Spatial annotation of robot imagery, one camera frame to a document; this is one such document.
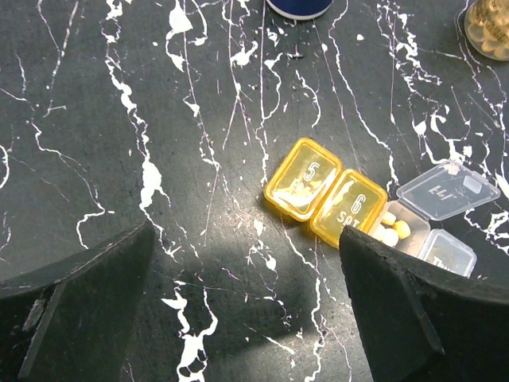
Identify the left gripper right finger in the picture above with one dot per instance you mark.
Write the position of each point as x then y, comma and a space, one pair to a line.
419, 322

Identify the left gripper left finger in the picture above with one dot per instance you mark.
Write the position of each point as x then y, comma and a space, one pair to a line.
71, 320

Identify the yellow clear weekly pill organizer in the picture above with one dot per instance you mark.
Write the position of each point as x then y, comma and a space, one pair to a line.
311, 185

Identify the clear jar of yellow capsules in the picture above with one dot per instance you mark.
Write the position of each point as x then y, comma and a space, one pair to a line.
486, 27

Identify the white cap pill bottle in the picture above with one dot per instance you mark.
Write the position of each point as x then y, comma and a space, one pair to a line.
299, 10

